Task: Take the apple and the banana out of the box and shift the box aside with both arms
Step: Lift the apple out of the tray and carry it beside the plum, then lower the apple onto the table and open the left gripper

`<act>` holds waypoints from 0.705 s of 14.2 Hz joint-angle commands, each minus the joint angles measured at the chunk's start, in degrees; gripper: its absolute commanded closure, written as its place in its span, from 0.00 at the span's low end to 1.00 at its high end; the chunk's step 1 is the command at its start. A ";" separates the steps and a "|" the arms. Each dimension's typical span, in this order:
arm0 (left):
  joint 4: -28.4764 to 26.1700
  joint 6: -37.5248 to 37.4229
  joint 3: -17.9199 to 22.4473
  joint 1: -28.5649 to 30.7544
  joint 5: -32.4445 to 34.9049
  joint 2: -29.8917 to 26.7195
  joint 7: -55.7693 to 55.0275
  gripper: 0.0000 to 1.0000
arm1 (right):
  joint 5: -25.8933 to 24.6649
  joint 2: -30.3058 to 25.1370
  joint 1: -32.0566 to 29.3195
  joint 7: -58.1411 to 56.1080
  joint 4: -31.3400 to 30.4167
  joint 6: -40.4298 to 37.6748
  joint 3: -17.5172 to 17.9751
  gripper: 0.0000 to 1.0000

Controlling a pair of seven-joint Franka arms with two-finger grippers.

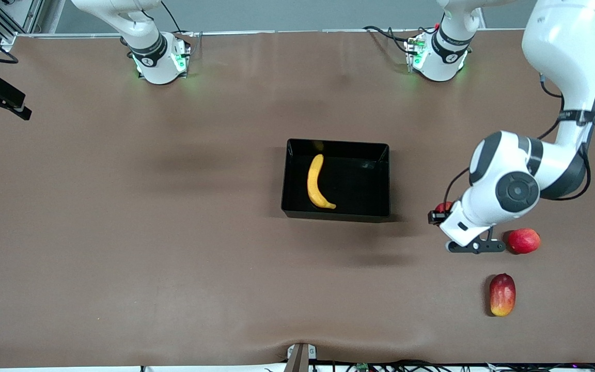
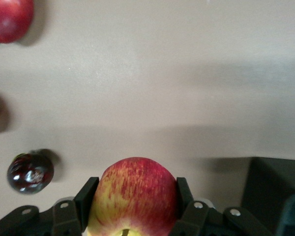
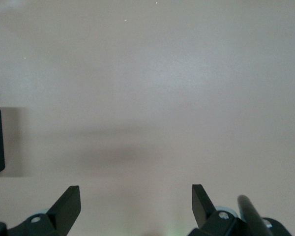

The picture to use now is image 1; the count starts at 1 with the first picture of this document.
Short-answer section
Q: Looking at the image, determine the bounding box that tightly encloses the red yellow mango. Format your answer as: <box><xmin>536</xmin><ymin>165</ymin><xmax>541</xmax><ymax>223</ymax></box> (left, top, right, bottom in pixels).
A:
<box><xmin>489</xmin><ymin>273</ymin><xmax>516</xmax><ymax>317</ymax></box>

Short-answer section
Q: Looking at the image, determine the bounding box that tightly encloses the black plastic box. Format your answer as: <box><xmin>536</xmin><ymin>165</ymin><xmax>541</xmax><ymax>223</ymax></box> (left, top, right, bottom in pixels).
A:
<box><xmin>281</xmin><ymin>138</ymin><xmax>391</xmax><ymax>224</ymax></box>

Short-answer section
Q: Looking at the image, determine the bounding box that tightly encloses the black right base cable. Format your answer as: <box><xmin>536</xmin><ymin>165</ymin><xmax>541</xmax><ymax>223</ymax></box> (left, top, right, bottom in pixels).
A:
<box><xmin>161</xmin><ymin>0</ymin><xmax>195</xmax><ymax>37</ymax></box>

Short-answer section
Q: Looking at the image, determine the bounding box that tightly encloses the black left base cable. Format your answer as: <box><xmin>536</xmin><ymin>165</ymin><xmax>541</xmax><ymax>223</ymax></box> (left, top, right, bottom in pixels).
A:
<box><xmin>362</xmin><ymin>25</ymin><xmax>414</xmax><ymax>55</ymax></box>

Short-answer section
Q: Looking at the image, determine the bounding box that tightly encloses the black base cable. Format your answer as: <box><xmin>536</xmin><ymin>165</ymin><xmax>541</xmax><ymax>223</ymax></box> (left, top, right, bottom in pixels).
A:
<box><xmin>161</xmin><ymin>0</ymin><xmax>195</xmax><ymax>37</ymax></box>
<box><xmin>362</xmin><ymin>25</ymin><xmax>414</xmax><ymax>55</ymax></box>

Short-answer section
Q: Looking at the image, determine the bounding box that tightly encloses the red peach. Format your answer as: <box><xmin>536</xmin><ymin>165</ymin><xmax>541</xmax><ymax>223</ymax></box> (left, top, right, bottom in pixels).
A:
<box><xmin>508</xmin><ymin>228</ymin><xmax>541</xmax><ymax>255</ymax></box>

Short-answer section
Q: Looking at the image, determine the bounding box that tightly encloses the metal table edge bracket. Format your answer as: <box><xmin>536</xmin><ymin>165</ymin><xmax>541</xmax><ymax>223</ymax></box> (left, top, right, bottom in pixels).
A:
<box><xmin>285</xmin><ymin>343</ymin><xmax>318</xmax><ymax>372</ymax></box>

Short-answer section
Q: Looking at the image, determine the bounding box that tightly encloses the yellow banana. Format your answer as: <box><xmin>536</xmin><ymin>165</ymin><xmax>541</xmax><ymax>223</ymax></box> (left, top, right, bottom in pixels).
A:
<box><xmin>307</xmin><ymin>154</ymin><xmax>337</xmax><ymax>210</ymax></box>

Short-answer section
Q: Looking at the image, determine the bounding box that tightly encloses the metal table edge rail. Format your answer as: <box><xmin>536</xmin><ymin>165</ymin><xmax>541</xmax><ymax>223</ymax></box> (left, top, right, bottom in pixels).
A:
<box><xmin>13</xmin><ymin>28</ymin><xmax>528</xmax><ymax>40</ymax></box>

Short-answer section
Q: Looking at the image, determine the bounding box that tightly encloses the aluminium frame profile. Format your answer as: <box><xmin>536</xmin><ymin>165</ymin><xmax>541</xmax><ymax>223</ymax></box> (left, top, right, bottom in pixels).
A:
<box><xmin>0</xmin><ymin>0</ymin><xmax>45</xmax><ymax>46</ymax></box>

